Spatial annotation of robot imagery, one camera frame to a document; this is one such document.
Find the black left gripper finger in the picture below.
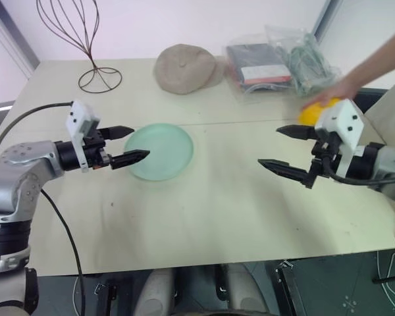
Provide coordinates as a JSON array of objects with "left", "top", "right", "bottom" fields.
[
  {"left": 100, "top": 125, "right": 136, "bottom": 141},
  {"left": 110, "top": 149, "right": 151, "bottom": 171}
]

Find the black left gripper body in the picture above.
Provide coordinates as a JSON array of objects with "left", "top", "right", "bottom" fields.
[{"left": 84, "top": 128, "right": 113, "bottom": 171}]

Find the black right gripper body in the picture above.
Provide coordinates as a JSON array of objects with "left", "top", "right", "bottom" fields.
[{"left": 310, "top": 129, "right": 343, "bottom": 179}]

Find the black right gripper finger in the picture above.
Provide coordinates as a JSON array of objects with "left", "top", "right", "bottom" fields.
[
  {"left": 276, "top": 124, "right": 319, "bottom": 143},
  {"left": 257, "top": 159, "right": 317, "bottom": 190}
]

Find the yellow round object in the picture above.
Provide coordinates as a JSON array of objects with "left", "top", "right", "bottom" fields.
[{"left": 298, "top": 97, "right": 342, "bottom": 126}]

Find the pale green plate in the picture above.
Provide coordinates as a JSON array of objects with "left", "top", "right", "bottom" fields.
[{"left": 124, "top": 122, "right": 196, "bottom": 182}]

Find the bare person hand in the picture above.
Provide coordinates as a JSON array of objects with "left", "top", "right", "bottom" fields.
[{"left": 303, "top": 80, "right": 360, "bottom": 109}]

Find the beige person clothing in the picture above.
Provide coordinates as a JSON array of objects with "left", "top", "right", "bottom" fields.
[{"left": 363, "top": 78, "right": 395, "bottom": 211}]

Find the plastic bag with black item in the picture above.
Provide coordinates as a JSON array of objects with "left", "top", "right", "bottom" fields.
[{"left": 224, "top": 42, "right": 296, "bottom": 105}]

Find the beige flat cap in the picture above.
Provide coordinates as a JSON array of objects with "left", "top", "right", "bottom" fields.
[{"left": 153, "top": 43, "right": 228, "bottom": 95}]

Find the grey rounded shape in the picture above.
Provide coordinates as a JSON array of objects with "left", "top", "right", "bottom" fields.
[
  {"left": 223, "top": 264, "right": 268, "bottom": 316},
  {"left": 140, "top": 270, "right": 176, "bottom": 316}
]

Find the black marked floor mat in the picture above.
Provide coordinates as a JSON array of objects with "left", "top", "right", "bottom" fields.
[{"left": 282, "top": 249, "right": 395, "bottom": 316}]

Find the pale robot torso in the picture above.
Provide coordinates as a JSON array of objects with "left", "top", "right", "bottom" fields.
[{"left": 0, "top": 267, "right": 40, "bottom": 316}]

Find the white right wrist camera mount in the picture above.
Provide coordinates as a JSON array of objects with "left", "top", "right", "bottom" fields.
[{"left": 314, "top": 98, "right": 366, "bottom": 179}]

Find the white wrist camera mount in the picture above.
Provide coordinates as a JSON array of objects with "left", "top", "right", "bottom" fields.
[
  {"left": 314, "top": 98, "right": 366, "bottom": 179},
  {"left": 65, "top": 100, "right": 101, "bottom": 172}
]

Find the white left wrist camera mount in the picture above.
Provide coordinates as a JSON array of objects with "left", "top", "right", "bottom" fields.
[{"left": 65, "top": 100, "right": 101, "bottom": 172}]

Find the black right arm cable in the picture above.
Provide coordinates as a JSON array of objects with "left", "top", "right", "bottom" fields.
[{"left": 325, "top": 157, "right": 395, "bottom": 186}]

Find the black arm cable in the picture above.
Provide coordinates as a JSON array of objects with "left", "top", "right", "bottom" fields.
[
  {"left": 325, "top": 157, "right": 395, "bottom": 186},
  {"left": 0, "top": 101, "right": 73, "bottom": 167}
]

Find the plastic bag with green cords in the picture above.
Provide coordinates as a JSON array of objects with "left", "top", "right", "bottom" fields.
[{"left": 264, "top": 24, "right": 344, "bottom": 98}]

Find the brown wire hat stand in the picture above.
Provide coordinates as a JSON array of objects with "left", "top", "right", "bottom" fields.
[{"left": 36, "top": 0, "right": 124, "bottom": 94}]

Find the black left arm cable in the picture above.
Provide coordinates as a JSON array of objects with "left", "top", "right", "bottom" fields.
[{"left": 0, "top": 101, "right": 73, "bottom": 167}]

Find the black hanging cable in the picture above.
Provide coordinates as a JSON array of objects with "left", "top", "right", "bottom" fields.
[{"left": 40, "top": 188, "right": 86, "bottom": 316}]

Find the black table frame leg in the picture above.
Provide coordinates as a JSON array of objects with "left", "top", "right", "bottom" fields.
[{"left": 275, "top": 259, "right": 305, "bottom": 316}]

